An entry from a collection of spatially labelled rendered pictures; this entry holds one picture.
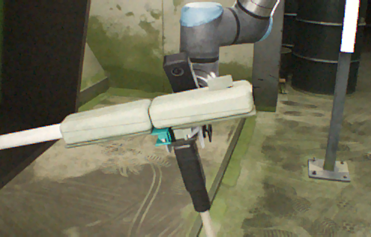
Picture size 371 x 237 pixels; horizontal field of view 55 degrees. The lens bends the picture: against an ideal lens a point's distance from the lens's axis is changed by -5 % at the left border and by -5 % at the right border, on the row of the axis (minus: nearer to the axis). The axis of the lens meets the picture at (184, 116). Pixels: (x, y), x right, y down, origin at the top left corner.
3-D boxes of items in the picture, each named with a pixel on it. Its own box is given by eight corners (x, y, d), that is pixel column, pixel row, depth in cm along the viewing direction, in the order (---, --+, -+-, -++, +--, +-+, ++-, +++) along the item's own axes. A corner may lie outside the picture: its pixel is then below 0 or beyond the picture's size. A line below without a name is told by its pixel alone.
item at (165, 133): (175, 130, 61) (171, 118, 61) (171, 144, 58) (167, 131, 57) (160, 133, 62) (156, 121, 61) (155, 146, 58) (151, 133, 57)
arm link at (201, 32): (211, -1, 88) (209, 50, 93) (171, 1, 81) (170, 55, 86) (239, 4, 81) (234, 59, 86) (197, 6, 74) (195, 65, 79)
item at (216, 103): (270, 189, 65) (247, 66, 56) (273, 206, 61) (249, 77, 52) (32, 218, 75) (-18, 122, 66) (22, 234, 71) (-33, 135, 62)
